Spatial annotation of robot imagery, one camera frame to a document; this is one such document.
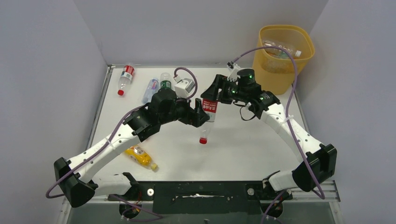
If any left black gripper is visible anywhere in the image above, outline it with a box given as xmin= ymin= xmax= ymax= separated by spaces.
xmin=159 ymin=91 xmax=209 ymax=128

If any red label bottle red cap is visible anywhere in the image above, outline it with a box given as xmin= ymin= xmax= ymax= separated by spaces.
xmin=199 ymin=98 xmax=218 ymax=144

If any clear unlabelled bottle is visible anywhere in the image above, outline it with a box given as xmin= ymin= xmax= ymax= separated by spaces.
xmin=262 ymin=39 xmax=302 ymax=59

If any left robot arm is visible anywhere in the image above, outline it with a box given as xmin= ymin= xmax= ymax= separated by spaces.
xmin=54 ymin=89 xmax=209 ymax=208

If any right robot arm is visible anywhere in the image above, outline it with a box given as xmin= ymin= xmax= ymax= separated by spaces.
xmin=200 ymin=69 xmax=337 ymax=199

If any yellow plastic waste bin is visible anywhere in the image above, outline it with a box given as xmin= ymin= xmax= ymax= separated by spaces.
xmin=252 ymin=25 xmax=315 ymax=95

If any clear bottle dark green label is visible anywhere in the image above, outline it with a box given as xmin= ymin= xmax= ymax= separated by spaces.
xmin=160 ymin=72 xmax=172 ymax=89

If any clear bottle blue purple label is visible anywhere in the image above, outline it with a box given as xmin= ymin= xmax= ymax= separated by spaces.
xmin=141 ymin=78 xmax=159 ymax=104

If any yellow juice bottle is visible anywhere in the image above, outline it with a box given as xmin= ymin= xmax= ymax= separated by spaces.
xmin=124 ymin=145 xmax=158 ymax=171

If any clear bottle red label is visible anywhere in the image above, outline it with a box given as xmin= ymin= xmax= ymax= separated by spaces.
xmin=117 ymin=63 xmax=135 ymax=96

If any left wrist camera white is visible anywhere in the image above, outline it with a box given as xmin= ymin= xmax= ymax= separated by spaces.
xmin=174 ymin=78 xmax=196 ymax=98

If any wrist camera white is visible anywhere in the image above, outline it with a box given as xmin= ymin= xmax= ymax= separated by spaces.
xmin=227 ymin=62 xmax=241 ymax=82
xmin=174 ymin=78 xmax=196 ymax=98

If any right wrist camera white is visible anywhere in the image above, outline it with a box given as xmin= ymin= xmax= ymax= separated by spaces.
xmin=227 ymin=62 xmax=241 ymax=82

